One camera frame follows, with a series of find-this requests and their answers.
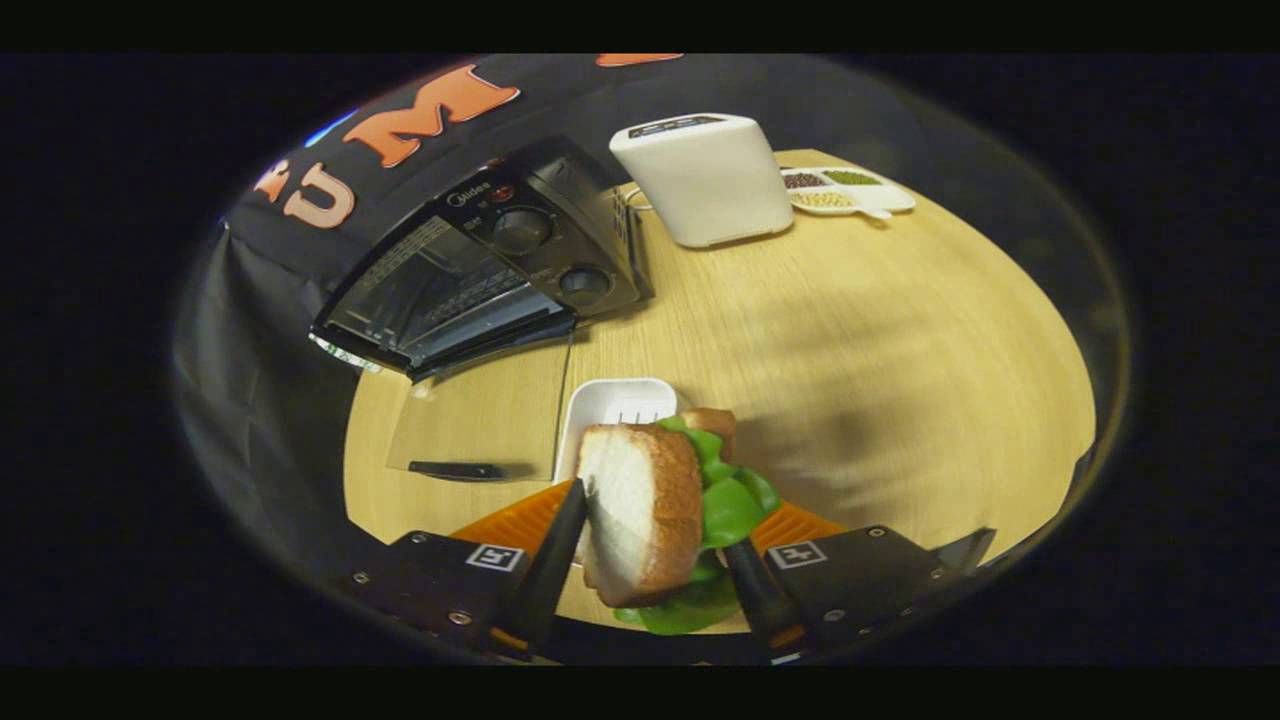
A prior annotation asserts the white pop-up toaster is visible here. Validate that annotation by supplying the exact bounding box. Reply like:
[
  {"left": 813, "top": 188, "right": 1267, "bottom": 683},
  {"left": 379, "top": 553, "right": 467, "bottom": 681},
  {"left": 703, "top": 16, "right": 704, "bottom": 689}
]
[{"left": 610, "top": 113, "right": 796, "bottom": 249}]

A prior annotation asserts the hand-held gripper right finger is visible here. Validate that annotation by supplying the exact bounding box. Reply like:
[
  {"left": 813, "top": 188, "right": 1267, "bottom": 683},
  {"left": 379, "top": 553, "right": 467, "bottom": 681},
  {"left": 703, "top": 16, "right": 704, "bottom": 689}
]
[{"left": 722, "top": 500, "right": 1001, "bottom": 661}]

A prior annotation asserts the white square plate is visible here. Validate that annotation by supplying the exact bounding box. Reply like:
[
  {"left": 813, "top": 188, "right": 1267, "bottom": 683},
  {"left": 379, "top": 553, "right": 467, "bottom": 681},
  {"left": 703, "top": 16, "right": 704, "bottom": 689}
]
[{"left": 553, "top": 377, "right": 679, "bottom": 486}]

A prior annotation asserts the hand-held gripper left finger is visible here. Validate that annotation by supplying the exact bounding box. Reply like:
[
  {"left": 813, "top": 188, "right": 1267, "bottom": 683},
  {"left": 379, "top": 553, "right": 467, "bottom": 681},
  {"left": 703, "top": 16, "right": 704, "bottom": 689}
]
[{"left": 345, "top": 478, "right": 591, "bottom": 661}]

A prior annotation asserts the white divided bean tray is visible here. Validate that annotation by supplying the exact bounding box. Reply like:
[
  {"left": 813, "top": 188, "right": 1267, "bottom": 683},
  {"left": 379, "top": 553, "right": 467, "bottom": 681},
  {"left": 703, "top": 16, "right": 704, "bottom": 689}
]
[{"left": 780, "top": 167, "right": 917, "bottom": 221}]

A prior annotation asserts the black toaster oven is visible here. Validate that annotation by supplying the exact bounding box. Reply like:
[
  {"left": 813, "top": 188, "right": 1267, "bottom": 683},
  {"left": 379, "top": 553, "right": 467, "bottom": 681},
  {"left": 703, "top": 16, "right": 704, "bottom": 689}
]
[{"left": 310, "top": 135, "right": 656, "bottom": 483}]

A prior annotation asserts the bread lettuce sandwich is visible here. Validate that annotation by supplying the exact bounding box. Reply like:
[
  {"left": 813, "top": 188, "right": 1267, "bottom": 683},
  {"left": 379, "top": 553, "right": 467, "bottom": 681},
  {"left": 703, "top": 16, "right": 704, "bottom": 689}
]
[{"left": 575, "top": 407, "right": 784, "bottom": 636}]

